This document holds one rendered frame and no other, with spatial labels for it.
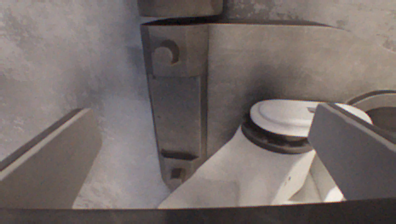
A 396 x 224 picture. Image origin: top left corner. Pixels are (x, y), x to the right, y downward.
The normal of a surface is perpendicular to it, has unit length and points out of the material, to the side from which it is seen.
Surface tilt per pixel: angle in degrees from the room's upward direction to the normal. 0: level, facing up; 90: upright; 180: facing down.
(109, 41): 0
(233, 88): 0
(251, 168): 90
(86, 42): 0
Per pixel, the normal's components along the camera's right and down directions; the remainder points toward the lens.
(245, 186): -0.01, -0.87
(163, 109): -0.18, 0.49
